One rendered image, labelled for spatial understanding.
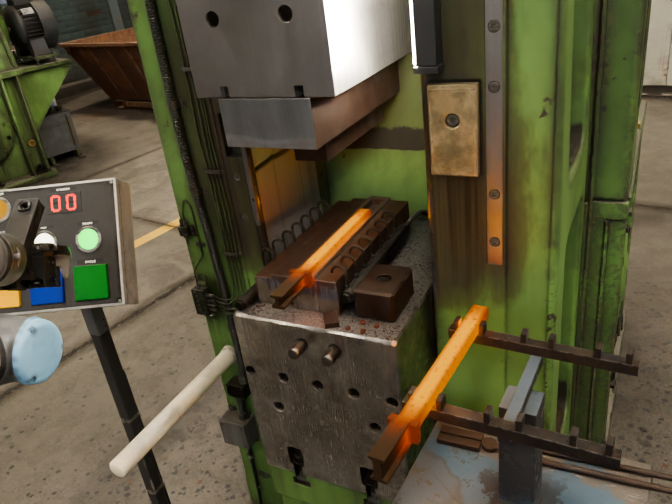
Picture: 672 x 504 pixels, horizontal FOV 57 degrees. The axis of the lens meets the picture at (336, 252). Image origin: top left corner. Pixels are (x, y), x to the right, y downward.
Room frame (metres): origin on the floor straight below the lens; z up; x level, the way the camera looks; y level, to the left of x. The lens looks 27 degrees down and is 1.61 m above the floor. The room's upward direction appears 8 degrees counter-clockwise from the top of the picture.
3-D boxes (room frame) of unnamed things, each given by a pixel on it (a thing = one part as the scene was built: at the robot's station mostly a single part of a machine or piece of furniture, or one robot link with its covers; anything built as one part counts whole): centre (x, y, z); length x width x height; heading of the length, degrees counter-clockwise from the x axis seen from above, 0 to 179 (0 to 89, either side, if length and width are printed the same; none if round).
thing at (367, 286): (1.09, -0.09, 0.95); 0.12 x 0.08 x 0.06; 150
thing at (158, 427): (1.22, 0.44, 0.62); 0.44 x 0.05 x 0.05; 150
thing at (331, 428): (1.29, -0.06, 0.69); 0.56 x 0.38 x 0.45; 150
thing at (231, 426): (1.41, 0.35, 0.36); 0.09 x 0.07 x 0.12; 60
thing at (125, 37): (8.11, 2.00, 0.43); 1.89 x 1.20 x 0.85; 51
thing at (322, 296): (1.31, -0.01, 0.96); 0.42 x 0.20 x 0.09; 150
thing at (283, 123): (1.31, -0.01, 1.32); 0.42 x 0.20 x 0.10; 150
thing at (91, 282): (1.20, 0.53, 1.01); 0.07 x 0.05 x 0.07; 85
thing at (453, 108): (1.09, -0.24, 1.27); 0.09 x 0.02 x 0.17; 60
